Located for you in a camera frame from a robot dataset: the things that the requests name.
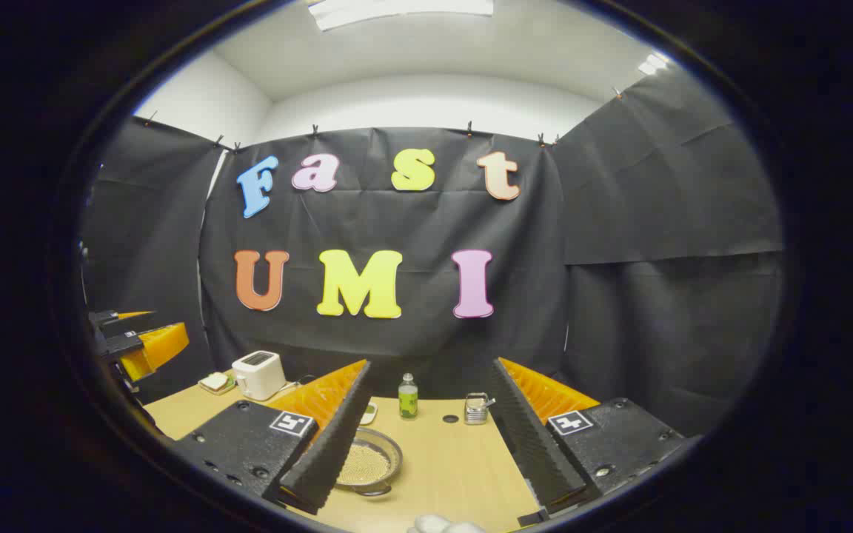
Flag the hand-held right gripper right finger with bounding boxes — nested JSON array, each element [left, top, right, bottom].
[[489, 357, 686, 528]]

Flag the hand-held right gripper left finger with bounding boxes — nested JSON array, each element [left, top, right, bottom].
[[173, 360, 372, 516]]

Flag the steel pot with black handle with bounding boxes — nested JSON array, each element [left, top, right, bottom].
[[335, 426, 404, 497]]

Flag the heap of yellow beans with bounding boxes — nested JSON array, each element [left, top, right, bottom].
[[338, 442, 392, 487]]

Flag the green label plastic bottle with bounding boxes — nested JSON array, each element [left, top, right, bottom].
[[398, 372, 419, 420]]

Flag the white toaster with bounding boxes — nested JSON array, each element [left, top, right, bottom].
[[232, 350, 287, 401]]

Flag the black backdrop cloth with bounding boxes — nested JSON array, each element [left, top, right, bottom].
[[78, 67, 786, 438]]

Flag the small ceiling light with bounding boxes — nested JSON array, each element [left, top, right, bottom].
[[638, 50, 673, 76]]

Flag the large ceiling light panel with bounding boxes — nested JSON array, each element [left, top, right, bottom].
[[307, 0, 495, 32]]

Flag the metal wire utensil holder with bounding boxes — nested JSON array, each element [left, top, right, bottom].
[[464, 392, 492, 426]]

